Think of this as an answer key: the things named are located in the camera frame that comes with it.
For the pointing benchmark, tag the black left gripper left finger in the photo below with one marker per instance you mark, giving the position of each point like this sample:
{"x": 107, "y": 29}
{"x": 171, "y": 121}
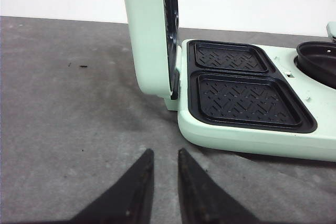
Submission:
{"x": 129, "y": 200}

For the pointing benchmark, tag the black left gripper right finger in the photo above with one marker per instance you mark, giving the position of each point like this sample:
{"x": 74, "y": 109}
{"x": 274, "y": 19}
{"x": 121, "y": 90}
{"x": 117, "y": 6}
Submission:
{"x": 202, "y": 200}

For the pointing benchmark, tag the mint green hinged lid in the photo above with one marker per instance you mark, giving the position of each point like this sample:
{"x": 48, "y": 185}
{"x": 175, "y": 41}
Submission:
{"x": 153, "y": 26}

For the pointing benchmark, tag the mint green breakfast maker base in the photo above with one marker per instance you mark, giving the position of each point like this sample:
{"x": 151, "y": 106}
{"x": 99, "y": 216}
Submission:
{"x": 253, "y": 99}

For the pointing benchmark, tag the black round frying pan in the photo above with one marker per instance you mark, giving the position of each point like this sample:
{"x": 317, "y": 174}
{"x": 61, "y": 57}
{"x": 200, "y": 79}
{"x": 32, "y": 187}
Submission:
{"x": 317, "y": 58}

